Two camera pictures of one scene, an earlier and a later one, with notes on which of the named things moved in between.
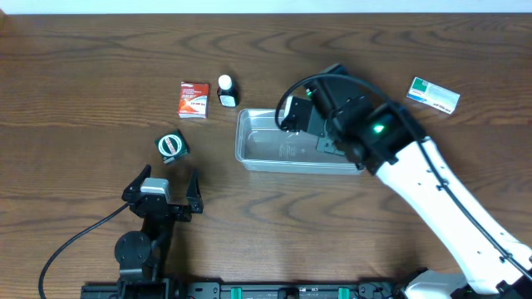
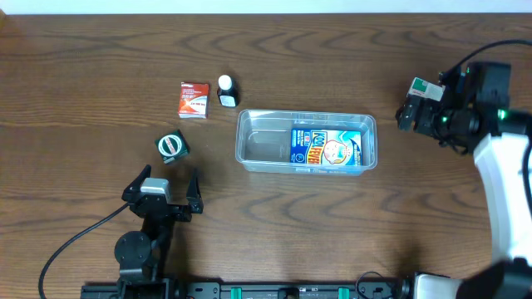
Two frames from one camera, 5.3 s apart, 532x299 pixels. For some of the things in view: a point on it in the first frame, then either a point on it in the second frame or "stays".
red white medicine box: [194, 97] stays
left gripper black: [195, 207] stays
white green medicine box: [434, 95] stays
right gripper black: [297, 117] to [408, 115]
